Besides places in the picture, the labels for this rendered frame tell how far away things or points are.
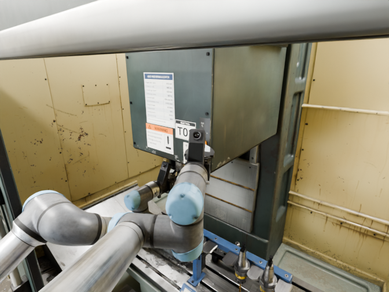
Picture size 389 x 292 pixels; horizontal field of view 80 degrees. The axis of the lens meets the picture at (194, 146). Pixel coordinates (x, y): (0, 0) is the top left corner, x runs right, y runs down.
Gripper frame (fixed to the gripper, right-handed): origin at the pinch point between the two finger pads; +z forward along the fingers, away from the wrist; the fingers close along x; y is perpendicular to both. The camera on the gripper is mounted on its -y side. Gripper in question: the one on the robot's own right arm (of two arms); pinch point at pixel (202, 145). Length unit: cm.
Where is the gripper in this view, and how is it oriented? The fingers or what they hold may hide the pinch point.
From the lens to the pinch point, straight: 78.5
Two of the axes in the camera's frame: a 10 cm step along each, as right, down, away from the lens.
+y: 0.0, 9.5, 3.2
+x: 9.9, 0.5, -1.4
